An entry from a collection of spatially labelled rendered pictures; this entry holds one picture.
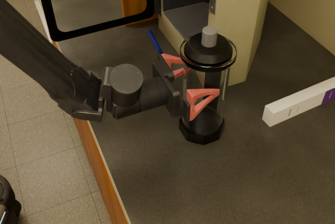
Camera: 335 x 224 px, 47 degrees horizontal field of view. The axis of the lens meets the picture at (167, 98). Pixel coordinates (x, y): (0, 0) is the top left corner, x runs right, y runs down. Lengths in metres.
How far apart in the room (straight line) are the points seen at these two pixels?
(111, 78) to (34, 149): 1.55
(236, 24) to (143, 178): 0.39
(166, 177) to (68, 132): 1.43
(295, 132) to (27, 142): 1.59
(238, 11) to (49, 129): 1.57
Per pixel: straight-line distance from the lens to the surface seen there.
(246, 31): 0.92
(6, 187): 1.75
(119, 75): 0.65
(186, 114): 0.73
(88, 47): 1.14
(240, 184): 0.81
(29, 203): 1.98
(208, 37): 0.71
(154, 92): 0.72
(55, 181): 2.01
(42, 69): 0.62
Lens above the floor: 1.61
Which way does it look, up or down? 44 degrees down
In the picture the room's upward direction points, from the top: straight up
